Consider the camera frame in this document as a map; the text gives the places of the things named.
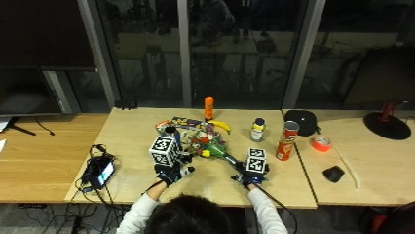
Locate person's right hand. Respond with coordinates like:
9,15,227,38
231,160,273,189

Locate person's left hand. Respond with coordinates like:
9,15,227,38
154,151,196,187

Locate flower bouquet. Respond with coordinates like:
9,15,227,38
182,127,241,168

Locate white marker cube right glove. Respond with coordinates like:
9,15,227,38
244,147,269,175

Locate white marker cube glove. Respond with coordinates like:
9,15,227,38
244,147,269,175
148,135,183,167

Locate white marker cube left glove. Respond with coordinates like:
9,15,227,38
148,135,183,167

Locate dark blue bottle black cap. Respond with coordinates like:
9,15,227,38
164,125,183,145

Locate colourful snack packet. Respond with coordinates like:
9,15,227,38
155,116,211,132

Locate yellow banana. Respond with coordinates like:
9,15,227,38
207,119,235,135

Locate red crisps tube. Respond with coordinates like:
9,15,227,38
276,120,301,162

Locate orange bottle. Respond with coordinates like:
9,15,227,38
204,96,216,122

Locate black pouch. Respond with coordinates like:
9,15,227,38
284,109,322,137

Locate orange tape roll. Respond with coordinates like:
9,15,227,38
311,135,334,153

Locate black device with lit screen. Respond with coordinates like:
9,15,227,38
80,155,118,191

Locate black computer mouse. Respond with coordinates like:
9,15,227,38
322,165,346,183

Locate small black box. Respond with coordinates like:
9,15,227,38
114,99,139,111

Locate thin white stick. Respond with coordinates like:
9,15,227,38
333,146,362,190

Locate red and black bag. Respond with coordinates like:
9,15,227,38
361,201,415,234

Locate black round base red pole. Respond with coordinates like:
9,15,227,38
362,101,413,141

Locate black power strip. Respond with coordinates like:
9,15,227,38
18,203,48,210

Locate black monitor on stand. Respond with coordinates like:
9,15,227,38
0,66,66,137

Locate dark screen on red pole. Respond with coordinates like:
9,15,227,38
342,47,415,107

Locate white paper sheet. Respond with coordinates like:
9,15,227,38
0,116,14,134

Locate black glove cable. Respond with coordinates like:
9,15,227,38
256,183,301,234

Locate black cables by device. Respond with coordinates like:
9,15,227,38
75,143,131,214

